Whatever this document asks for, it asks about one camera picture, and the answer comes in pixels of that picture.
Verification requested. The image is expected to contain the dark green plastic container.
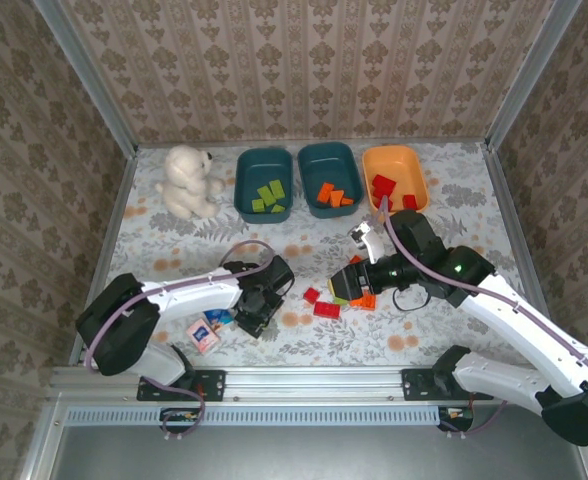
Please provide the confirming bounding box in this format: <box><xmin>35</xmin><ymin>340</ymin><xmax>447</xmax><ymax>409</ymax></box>
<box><xmin>233</xmin><ymin>146</ymin><xmax>295</xmax><ymax>225</ymax></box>
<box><xmin>297</xmin><ymin>141</ymin><xmax>366</xmax><ymax>220</ymax></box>

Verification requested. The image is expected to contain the aluminium corner post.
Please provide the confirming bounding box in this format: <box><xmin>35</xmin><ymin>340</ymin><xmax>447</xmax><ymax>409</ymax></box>
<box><xmin>32</xmin><ymin>0</ymin><xmax>139</xmax><ymax>157</ymax></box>
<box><xmin>484</xmin><ymin>0</ymin><xmax>584</xmax><ymax>150</ymax></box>

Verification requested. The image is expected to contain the aluminium side rail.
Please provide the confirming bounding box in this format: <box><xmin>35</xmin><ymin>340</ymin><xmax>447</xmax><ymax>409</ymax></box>
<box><xmin>68</xmin><ymin>149</ymin><xmax>140</xmax><ymax>366</ymax></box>
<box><xmin>483</xmin><ymin>143</ymin><xmax>565</xmax><ymax>364</ymax></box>

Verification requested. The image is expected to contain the white teddy bear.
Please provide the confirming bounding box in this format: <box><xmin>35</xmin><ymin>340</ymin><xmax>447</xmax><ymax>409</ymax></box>
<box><xmin>154</xmin><ymin>144</ymin><xmax>226</xmax><ymax>220</ymax></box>

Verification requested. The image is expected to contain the blue tissue pack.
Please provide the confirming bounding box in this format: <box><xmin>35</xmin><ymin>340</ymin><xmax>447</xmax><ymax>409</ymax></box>
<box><xmin>202</xmin><ymin>309</ymin><xmax>235</xmax><ymax>331</ymax></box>

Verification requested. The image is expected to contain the grey slotted cable duct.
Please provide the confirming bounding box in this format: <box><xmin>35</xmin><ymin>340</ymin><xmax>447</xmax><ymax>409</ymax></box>
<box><xmin>65</xmin><ymin>405</ymin><xmax>441</xmax><ymax>427</ymax></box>

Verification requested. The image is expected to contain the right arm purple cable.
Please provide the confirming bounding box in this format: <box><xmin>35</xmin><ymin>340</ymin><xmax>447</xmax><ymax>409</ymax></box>
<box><xmin>377</xmin><ymin>195</ymin><xmax>588</xmax><ymax>441</ymax></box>

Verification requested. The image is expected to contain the grey metal panel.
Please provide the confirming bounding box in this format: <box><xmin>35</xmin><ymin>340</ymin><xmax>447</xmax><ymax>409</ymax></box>
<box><xmin>48</xmin><ymin>425</ymin><xmax>588</xmax><ymax>480</ymax></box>

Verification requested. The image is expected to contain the pink tissue pack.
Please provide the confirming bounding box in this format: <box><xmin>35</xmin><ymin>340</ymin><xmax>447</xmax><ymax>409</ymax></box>
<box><xmin>185</xmin><ymin>320</ymin><xmax>221</xmax><ymax>355</ymax></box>

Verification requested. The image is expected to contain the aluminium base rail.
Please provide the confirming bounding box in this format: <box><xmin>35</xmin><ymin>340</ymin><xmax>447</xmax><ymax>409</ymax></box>
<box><xmin>48</xmin><ymin>364</ymin><xmax>588</xmax><ymax>401</ymax></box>

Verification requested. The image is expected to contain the orange plastic container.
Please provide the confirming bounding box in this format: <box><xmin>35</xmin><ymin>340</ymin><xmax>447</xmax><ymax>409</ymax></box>
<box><xmin>361</xmin><ymin>144</ymin><xmax>430</xmax><ymax>215</ymax></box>

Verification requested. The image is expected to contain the black looped cable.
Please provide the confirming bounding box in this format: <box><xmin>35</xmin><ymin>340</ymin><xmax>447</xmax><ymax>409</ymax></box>
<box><xmin>392</xmin><ymin>285</ymin><xmax>432</xmax><ymax>312</ymax></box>

